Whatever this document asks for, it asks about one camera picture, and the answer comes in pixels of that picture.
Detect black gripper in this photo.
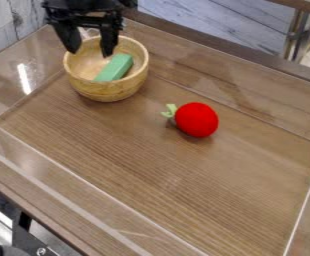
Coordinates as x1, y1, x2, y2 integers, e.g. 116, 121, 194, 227
41, 0, 123, 57

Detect red plush fruit green stem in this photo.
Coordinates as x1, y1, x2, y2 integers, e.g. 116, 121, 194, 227
162, 102, 219, 138

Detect wooden bowl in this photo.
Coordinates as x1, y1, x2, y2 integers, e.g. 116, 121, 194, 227
63, 36, 149, 102

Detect green rectangular block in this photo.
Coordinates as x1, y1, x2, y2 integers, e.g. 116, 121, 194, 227
93, 54, 133, 82

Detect clear acrylic tray walls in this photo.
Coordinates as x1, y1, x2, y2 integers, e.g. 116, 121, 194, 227
0, 14, 310, 256

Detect metal table leg background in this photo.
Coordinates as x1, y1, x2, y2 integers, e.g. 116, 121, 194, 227
283, 10, 310, 63

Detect black metal table frame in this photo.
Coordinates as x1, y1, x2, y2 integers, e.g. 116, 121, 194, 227
12, 212, 60, 256

